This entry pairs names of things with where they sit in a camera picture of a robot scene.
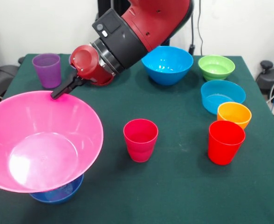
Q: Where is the large light blue plastic bowl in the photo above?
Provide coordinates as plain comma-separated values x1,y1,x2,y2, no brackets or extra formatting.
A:
141,46,194,86

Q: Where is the magenta plastic cup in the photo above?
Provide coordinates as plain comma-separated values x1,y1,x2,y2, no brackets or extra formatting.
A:
123,119,159,163

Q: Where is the red plastic cup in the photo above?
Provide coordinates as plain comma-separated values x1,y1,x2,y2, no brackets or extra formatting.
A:
208,120,246,166

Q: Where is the small dark blue plastic bowl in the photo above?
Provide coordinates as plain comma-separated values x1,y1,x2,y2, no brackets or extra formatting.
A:
29,174,84,205

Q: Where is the orange plastic cup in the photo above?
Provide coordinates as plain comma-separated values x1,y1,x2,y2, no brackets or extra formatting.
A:
217,101,253,130

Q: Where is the purple plastic cup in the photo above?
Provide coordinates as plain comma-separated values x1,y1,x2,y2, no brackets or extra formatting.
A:
32,53,62,90

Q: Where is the black hanging wall cable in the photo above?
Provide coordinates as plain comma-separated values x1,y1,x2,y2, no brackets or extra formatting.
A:
188,0,204,56

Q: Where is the green plastic bowl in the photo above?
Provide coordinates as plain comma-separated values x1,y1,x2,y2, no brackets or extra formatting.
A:
198,55,236,82

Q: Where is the dark green tablecloth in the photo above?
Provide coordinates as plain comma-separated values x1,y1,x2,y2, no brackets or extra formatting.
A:
0,53,274,224

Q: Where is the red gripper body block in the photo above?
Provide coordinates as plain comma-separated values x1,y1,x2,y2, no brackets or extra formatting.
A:
69,45,116,86

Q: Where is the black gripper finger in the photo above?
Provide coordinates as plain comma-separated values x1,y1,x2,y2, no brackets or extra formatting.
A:
50,70,78,100
68,77,87,93

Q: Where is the shallow light blue plastic bowl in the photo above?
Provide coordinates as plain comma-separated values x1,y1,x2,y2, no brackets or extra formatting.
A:
200,80,247,115

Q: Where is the large pink plastic bowl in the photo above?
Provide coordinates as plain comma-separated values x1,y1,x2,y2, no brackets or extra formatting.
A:
0,91,104,194

